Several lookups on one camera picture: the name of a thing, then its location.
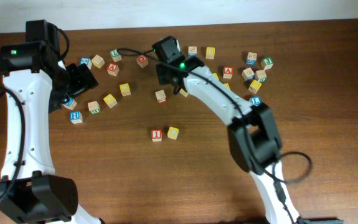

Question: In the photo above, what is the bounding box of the yellow C letter block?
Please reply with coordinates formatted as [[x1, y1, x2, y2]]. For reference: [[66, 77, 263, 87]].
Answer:
[[167, 126, 179, 140]]

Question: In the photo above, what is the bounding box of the red I letter block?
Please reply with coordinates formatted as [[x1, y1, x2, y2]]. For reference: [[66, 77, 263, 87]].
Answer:
[[151, 129, 162, 142]]

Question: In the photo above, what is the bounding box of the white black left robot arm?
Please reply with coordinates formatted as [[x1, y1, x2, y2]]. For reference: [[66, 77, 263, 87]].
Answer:
[[0, 20, 101, 223]]

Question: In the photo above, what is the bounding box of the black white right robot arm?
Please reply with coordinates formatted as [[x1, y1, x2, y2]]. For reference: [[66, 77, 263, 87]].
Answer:
[[152, 36, 300, 223]]

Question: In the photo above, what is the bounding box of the blue H block upper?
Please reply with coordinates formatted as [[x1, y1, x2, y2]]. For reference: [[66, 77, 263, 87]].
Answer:
[[63, 98, 77, 110]]

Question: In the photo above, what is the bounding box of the blue h block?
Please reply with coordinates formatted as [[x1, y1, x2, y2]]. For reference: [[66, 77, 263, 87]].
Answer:
[[70, 111, 83, 124], [63, 98, 77, 110]]

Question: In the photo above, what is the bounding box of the yellow block centre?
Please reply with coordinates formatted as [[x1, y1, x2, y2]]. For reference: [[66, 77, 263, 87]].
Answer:
[[179, 89, 189, 97]]

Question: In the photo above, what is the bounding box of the wooden block red side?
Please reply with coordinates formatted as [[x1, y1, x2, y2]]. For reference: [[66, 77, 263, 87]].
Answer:
[[155, 90, 167, 104]]

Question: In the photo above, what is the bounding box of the wooden block blue side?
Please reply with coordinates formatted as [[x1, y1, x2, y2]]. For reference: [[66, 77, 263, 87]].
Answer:
[[188, 46, 197, 57], [242, 68, 255, 82]]

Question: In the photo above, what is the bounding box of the red C letter block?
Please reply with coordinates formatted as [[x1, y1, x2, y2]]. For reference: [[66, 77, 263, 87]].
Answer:
[[136, 55, 149, 68]]

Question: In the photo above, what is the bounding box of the plain wooden block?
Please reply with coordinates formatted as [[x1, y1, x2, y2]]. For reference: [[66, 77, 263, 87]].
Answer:
[[92, 55, 105, 68]]

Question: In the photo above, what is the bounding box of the wooden block green side left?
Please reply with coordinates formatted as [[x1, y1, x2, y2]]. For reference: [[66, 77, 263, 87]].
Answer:
[[88, 101, 101, 114]]

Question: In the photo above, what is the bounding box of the blue H block lower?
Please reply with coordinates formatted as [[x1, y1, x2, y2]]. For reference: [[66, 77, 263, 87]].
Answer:
[[70, 111, 83, 124]]

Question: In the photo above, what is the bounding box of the yellow top block back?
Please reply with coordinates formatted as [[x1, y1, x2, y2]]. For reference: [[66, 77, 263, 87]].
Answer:
[[205, 47, 215, 60]]

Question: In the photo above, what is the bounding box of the red A block left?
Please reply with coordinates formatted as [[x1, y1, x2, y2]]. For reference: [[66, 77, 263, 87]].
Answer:
[[106, 63, 120, 76]]

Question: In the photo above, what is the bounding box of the red a block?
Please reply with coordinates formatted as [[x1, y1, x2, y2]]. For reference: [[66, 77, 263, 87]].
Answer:
[[223, 66, 233, 79], [106, 63, 120, 76]]

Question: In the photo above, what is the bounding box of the yellow block left lower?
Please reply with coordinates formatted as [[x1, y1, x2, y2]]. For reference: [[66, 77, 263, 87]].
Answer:
[[103, 94, 117, 108]]

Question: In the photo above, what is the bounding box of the yellow block left middle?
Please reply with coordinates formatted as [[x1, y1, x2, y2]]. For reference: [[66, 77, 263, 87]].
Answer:
[[120, 83, 131, 96]]

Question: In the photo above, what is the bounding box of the green L letter block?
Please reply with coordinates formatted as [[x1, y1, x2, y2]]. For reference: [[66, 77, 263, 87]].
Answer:
[[110, 49, 122, 62]]

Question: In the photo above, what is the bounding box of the red A block right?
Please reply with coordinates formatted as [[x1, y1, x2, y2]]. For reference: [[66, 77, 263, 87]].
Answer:
[[223, 66, 233, 79]]

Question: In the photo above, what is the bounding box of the wooden block blue side right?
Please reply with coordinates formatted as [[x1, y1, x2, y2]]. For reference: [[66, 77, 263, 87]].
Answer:
[[242, 68, 255, 82]]

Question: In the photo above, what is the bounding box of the blue X side block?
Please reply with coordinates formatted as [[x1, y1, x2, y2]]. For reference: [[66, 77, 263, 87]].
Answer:
[[246, 52, 257, 65]]

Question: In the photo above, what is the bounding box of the blue L letter block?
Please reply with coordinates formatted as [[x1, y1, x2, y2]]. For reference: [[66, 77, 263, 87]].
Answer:
[[249, 96, 262, 106]]

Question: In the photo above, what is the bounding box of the wooden block green R side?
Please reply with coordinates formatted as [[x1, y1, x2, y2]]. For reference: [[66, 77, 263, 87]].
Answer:
[[255, 70, 266, 83]]

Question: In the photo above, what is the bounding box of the green J letter block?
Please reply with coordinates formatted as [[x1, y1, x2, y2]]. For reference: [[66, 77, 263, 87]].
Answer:
[[261, 57, 274, 70]]

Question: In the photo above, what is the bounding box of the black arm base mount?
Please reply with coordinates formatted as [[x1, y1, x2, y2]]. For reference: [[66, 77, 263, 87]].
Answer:
[[296, 218, 344, 224]]

